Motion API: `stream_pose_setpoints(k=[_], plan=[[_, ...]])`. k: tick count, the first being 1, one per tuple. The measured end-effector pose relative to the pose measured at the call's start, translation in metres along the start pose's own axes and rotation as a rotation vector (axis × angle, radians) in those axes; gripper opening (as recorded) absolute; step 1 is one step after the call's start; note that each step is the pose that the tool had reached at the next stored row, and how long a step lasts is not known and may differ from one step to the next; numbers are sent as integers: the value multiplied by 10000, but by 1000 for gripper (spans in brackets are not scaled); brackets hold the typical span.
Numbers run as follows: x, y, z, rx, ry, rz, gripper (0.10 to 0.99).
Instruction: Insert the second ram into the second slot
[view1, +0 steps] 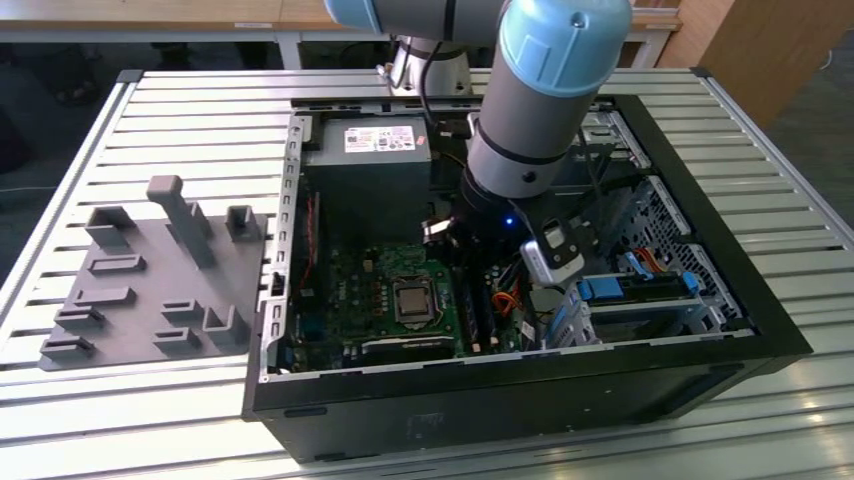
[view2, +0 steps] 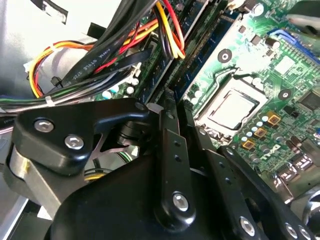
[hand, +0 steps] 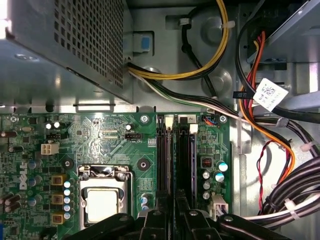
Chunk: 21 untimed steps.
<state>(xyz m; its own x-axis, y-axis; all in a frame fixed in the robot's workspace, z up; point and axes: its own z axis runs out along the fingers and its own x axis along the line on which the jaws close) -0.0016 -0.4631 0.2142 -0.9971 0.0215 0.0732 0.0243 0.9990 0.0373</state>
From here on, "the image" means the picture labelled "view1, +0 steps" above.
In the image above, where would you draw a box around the grey metal disk bay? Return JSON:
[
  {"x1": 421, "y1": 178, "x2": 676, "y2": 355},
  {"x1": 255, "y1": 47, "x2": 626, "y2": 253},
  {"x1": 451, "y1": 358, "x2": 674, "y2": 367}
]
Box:
[{"x1": 543, "y1": 272, "x2": 756, "y2": 351}]

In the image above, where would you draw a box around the grey parts rack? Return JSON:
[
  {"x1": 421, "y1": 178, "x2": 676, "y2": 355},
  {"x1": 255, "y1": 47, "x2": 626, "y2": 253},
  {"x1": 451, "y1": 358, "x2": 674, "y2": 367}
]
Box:
[{"x1": 39, "y1": 174, "x2": 275, "y2": 372}]

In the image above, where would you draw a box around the black RAM slot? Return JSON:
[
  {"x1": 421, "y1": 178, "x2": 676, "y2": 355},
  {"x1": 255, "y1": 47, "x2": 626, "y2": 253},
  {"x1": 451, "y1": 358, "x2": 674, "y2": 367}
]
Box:
[{"x1": 458, "y1": 269, "x2": 485, "y2": 357}]

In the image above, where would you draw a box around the silver CPU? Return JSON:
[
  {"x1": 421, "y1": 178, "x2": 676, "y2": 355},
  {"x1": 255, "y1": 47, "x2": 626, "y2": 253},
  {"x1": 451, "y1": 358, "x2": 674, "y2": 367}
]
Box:
[{"x1": 393, "y1": 284, "x2": 435, "y2": 324}]

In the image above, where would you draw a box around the blue flat data cable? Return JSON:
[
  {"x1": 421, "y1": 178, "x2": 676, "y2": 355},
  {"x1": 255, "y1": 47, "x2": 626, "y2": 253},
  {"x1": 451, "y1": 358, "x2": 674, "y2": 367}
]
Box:
[{"x1": 625, "y1": 251, "x2": 654, "y2": 279}]

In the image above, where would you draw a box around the grey metal drive cage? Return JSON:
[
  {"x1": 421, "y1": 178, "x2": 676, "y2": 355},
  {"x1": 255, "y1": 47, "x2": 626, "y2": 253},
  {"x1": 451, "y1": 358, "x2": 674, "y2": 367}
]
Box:
[{"x1": 553, "y1": 110, "x2": 653, "y2": 211}]

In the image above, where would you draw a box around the red wire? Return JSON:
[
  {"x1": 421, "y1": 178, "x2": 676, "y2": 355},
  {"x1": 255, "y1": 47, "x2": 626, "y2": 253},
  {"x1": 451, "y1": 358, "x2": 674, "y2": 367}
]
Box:
[{"x1": 297, "y1": 194, "x2": 319, "y2": 292}]

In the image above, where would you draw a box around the green motherboard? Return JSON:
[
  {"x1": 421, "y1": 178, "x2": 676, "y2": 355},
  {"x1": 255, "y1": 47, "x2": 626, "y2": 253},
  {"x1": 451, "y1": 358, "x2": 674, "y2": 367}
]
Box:
[{"x1": 293, "y1": 238, "x2": 529, "y2": 372}]

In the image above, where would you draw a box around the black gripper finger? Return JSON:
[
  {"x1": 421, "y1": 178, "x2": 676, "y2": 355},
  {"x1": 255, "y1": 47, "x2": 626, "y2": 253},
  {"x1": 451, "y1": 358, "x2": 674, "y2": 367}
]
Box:
[{"x1": 419, "y1": 216, "x2": 477, "y2": 272}]

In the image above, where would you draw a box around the hard disk in blue carrier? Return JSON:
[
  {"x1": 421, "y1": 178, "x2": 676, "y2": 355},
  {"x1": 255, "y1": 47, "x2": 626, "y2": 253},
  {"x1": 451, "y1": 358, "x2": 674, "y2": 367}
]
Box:
[{"x1": 573, "y1": 272, "x2": 700, "y2": 304}]

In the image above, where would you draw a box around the dark RAM stick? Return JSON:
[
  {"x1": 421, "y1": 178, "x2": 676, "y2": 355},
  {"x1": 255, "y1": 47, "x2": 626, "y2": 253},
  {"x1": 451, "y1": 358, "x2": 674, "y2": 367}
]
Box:
[{"x1": 474, "y1": 267, "x2": 501, "y2": 344}]

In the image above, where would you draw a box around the black graphics card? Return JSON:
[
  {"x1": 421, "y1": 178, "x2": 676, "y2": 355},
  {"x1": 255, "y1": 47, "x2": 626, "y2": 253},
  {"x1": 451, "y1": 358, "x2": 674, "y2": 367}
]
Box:
[{"x1": 359, "y1": 333, "x2": 457, "y2": 364}]

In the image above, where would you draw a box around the black PC case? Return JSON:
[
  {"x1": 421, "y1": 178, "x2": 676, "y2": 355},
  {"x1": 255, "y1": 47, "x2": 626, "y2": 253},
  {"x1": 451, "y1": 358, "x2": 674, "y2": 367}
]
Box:
[{"x1": 241, "y1": 93, "x2": 814, "y2": 464}]

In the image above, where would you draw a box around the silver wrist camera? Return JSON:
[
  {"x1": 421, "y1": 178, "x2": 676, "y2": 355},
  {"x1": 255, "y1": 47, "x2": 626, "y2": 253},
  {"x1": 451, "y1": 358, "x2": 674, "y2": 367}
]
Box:
[{"x1": 518, "y1": 218, "x2": 590, "y2": 289}]

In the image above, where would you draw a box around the orange wire bundle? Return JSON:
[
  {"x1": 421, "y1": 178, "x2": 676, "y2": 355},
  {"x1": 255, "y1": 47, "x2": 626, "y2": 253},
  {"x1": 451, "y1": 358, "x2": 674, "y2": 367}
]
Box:
[{"x1": 491, "y1": 291, "x2": 523, "y2": 317}]

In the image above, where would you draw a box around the wooden desk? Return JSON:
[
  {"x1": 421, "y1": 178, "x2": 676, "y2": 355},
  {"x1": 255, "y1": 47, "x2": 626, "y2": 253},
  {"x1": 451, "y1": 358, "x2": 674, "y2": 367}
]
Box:
[{"x1": 0, "y1": 0, "x2": 684, "y2": 70}]

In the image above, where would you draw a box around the grey power supply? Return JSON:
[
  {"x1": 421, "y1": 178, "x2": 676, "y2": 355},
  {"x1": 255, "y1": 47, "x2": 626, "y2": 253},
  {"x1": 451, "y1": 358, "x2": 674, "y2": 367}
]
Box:
[{"x1": 303, "y1": 117, "x2": 435, "y2": 247}]

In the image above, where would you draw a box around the wooden cabinet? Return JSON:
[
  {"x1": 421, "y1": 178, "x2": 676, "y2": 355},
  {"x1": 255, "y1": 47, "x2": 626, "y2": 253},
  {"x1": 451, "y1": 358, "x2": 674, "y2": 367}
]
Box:
[{"x1": 657, "y1": 0, "x2": 854, "y2": 132}]

